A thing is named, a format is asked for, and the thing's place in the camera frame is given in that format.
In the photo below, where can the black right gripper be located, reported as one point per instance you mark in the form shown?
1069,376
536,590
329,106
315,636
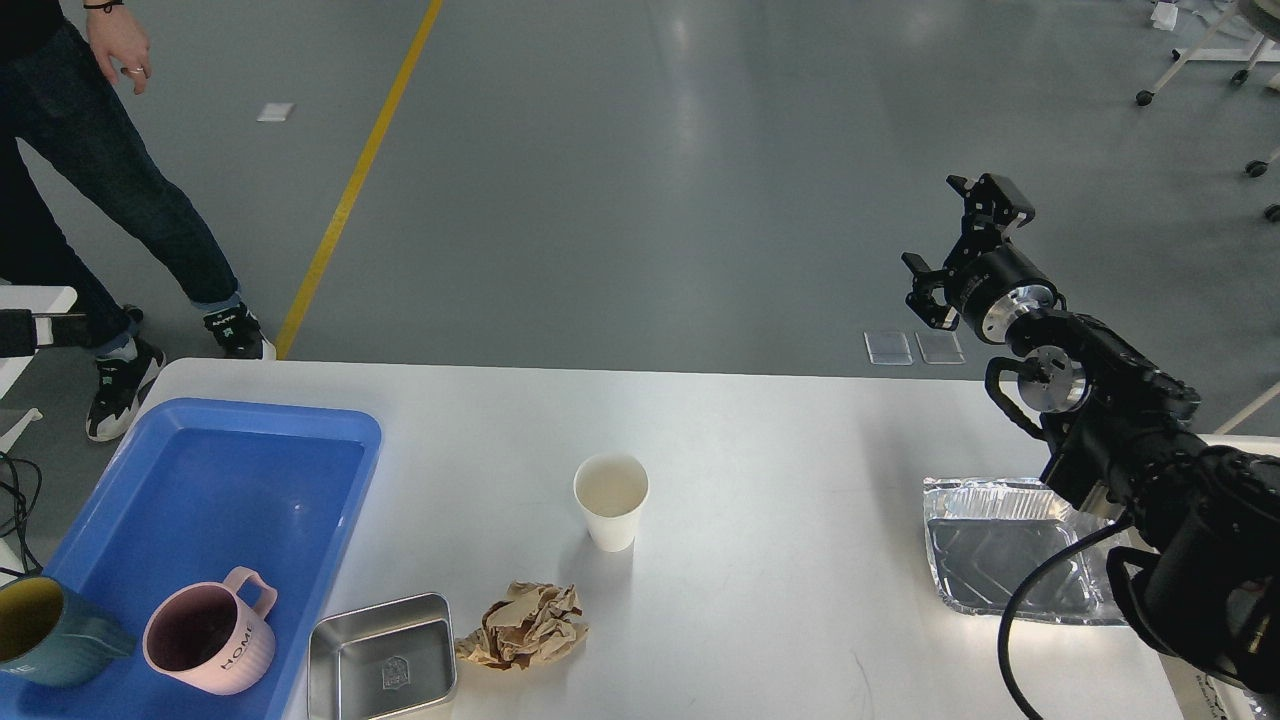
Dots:
986,281

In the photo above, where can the square stainless steel tin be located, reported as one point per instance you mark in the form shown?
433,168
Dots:
394,660

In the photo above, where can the pink ribbed mug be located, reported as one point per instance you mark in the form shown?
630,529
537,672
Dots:
214,635

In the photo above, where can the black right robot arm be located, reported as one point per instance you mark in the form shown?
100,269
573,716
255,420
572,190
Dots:
1204,587

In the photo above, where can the clear floor plate right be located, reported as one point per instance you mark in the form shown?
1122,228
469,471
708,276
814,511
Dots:
940,348

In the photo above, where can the clear floor plate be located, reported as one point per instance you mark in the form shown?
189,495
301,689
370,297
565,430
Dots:
888,348
940,348

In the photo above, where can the clear floor plate left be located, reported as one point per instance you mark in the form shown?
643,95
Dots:
888,348

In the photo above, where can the aluminium foil tray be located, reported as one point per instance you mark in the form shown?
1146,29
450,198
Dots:
984,536

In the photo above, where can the black chair caster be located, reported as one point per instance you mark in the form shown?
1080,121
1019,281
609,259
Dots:
1258,168

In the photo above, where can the white paper cup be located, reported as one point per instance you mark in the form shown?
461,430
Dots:
611,491

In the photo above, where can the white plastic bin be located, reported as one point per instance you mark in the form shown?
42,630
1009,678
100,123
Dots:
1198,695

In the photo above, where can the crumpled brown paper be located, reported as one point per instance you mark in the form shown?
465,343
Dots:
536,624

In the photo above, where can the white paper scrap on floor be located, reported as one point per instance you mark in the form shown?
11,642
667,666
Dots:
275,112

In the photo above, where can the blue plastic tray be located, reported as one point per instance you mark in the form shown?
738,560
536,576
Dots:
197,488

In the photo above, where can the person in dark jeans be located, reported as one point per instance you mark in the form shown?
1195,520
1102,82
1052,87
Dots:
57,96

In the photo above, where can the teal ceramic mug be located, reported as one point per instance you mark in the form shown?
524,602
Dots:
51,635

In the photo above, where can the white wheeled cart frame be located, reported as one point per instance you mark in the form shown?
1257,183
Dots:
1262,20

